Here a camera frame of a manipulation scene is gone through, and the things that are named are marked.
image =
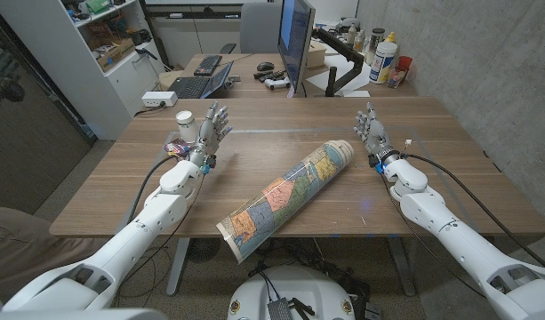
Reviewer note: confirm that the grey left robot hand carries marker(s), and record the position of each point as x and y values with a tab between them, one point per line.
207	133

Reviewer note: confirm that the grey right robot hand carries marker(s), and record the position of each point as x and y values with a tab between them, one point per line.
375	135

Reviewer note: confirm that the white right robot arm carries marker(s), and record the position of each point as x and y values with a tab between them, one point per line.
436	213

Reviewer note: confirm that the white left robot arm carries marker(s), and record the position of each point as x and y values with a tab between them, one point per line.
161	211

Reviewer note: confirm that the white paper cup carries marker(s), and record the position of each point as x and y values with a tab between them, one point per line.
186	126

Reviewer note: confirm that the small purple box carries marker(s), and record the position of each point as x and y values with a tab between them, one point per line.
176	147

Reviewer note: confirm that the white power strip box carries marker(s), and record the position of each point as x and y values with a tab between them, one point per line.
158	98

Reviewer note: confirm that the red cup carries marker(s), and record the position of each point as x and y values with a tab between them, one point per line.
404	62

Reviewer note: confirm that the rolled colourful map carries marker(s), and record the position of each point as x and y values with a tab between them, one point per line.
285	195

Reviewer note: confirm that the beige box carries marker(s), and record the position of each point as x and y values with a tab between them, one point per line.
315	54

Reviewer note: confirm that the brown cardboard box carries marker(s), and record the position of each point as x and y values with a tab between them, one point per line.
114	53

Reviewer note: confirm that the open dark laptop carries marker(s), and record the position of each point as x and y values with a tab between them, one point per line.
194	86

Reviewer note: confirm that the wooden office desk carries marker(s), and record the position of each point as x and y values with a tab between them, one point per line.
245	86

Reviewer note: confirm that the clear glass with print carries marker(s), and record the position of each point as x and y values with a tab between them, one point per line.
395	77

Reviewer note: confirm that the black keyboard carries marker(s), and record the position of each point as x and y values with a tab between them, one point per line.
208	65

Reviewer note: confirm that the white paper sheets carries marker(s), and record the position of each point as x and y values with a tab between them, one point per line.
343	71

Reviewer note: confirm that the black remote control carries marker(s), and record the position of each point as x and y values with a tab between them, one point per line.
270	75

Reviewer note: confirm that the white game controller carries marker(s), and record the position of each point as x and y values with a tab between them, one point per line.
276	83

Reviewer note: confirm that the black computer mouse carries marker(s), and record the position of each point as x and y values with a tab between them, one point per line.
265	66

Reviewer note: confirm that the black lidded jar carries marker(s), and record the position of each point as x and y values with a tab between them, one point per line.
375	42

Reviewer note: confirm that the yellow capped bottle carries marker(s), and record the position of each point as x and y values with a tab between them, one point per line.
391	37

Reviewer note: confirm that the black floor fan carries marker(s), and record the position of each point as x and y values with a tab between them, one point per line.
203	249

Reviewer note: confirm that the grey office chair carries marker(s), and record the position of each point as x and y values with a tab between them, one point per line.
258	26

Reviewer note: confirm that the black computer monitor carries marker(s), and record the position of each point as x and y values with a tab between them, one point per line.
294	40

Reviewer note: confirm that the grey table leg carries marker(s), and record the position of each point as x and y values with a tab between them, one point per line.
401	266
178	266

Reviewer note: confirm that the white shelf cabinet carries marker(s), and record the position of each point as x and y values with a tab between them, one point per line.
76	75

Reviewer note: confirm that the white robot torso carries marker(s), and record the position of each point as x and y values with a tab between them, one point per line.
294	284

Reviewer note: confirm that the person leg in khaki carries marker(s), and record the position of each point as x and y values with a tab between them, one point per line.
23	249

